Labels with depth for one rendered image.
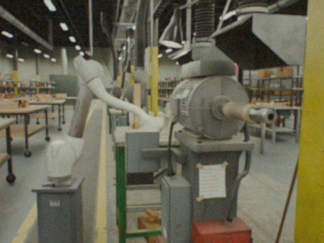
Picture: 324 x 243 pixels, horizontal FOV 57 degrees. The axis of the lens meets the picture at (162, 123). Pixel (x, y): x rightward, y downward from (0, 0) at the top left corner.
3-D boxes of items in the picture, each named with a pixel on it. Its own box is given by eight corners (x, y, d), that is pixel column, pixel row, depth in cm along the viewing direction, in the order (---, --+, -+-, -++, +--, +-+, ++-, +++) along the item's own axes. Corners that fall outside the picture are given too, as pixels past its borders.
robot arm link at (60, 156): (42, 177, 190) (41, 143, 188) (54, 169, 208) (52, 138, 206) (67, 177, 189) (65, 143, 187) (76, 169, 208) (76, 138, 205)
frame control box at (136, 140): (176, 193, 133) (177, 136, 130) (128, 195, 129) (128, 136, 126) (165, 177, 157) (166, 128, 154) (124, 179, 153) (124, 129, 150)
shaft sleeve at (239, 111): (262, 123, 91) (263, 104, 91) (245, 123, 90) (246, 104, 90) (237, 117, 109) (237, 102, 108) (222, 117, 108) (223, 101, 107)
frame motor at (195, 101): (251, 141, 119) (254, 75, 116) (186, 143, 114) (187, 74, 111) (215, 128, 159) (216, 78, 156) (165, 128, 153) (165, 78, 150)
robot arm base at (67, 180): (39, 188, 185) (38, 180, 184) (50, 178, 207) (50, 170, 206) (69, 188, 186) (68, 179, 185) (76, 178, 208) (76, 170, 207)
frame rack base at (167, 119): (186, 138, 240) (186, 117, 238) (167, 138, 238) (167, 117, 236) (179, 133, 267) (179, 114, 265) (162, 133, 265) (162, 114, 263)
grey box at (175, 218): (189, 246, 126) (192, 118, 120) (165, 249, 124) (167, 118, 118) (181, 230, 141) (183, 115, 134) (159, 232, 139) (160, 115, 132)
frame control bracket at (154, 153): (181, 156, 142) (181, 149, 142) (142, 158, 139) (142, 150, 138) (179, 155, 146) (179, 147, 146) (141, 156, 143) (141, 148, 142)
